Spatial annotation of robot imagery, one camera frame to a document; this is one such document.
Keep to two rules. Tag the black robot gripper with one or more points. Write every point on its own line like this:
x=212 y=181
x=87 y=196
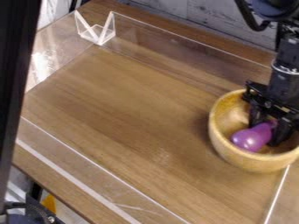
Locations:
x=275 y=99

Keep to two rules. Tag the purple toy eggplant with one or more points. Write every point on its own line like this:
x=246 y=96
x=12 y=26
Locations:
x=251 y=139

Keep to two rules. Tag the brown wooden bowl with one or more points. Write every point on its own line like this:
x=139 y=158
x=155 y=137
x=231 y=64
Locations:
x=228 y=117

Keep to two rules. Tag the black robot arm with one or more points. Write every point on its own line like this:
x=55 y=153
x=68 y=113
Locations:
x=260 y=13

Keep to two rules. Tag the clear acrylic tray walls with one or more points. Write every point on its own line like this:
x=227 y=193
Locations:
x=114 y=131

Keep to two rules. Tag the black clamp with screw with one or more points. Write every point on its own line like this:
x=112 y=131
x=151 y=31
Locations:
x=37 y=213

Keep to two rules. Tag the clear acrylic corner bracket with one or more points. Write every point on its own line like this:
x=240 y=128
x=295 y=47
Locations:
x=98 y=34

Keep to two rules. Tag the black aluminium frame post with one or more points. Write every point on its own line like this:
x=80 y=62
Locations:
x=19 y=18

